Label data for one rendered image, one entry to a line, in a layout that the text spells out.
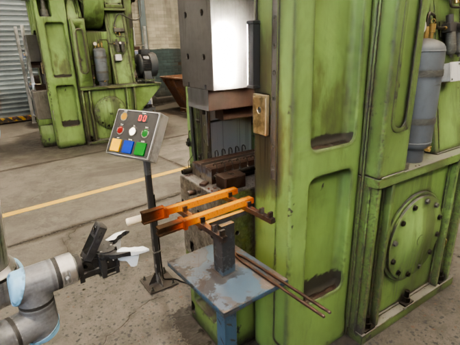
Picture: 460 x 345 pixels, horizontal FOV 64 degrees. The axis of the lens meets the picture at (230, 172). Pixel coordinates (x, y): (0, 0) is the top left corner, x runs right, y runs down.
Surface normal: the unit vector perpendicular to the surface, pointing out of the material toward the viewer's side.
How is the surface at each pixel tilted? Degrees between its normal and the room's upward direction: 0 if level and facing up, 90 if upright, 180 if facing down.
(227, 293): 0
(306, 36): 89
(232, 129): 90
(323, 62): 89
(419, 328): 0
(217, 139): 90
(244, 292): 0
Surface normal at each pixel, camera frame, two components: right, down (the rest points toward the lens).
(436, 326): -0.03, -0.95
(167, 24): 0.69, 0.22
